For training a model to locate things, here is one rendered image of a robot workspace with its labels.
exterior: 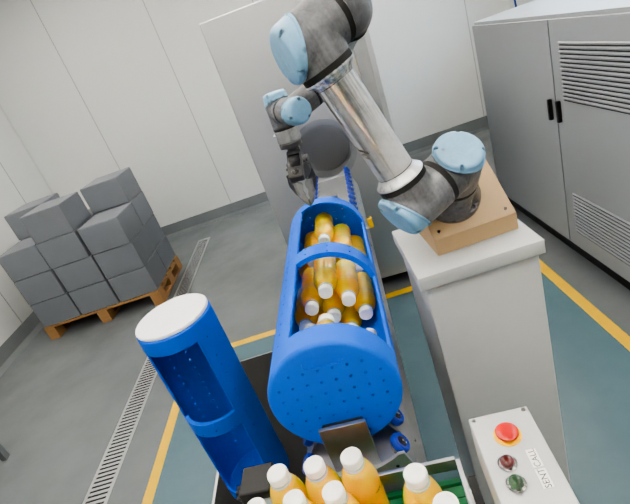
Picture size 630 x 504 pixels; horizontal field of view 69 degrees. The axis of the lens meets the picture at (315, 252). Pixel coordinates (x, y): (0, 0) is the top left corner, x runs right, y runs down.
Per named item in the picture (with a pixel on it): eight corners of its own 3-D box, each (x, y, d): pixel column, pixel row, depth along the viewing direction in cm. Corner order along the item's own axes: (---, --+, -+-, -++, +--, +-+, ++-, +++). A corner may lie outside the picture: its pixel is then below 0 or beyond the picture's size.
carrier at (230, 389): (227, 463, 217) (232, 515, 191) (139, 315, 181) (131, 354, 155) (283, 437, 220) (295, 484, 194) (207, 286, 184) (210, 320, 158)
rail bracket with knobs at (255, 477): (297, 489, 103) (281, 458, 99) (295, 520, 96) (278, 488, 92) (255, 498, 104) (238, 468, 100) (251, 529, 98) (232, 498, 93)
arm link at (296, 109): (311, 82, 124) (296, 83, 134) (281, 107, 122) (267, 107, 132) (327, 106, 128) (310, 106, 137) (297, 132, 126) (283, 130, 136)
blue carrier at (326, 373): (373, 254, 179) (354, 186, 167) (415, 431, 100) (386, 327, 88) (303, 272, 183) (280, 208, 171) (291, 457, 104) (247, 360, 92)
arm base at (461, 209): (474, 170, 125) (479, 148, 116) (485, 219, 119) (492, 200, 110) (417, 178, 127) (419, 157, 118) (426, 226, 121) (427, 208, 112)
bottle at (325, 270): (315, 271, 144) (315, 303, 127) (311, 251, 141) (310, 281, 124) (337, 267, 143) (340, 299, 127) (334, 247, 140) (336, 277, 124)
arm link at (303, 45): (468, 202, 104) (330, -25, 84) (422, 246, 102) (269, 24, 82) (436, 198, 115) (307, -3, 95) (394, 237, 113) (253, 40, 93)
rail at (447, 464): (456, 466, 90) (453, 455, 88) (457, 469, 89) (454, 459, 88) (264, 507, 95) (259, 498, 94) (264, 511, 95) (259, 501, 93)
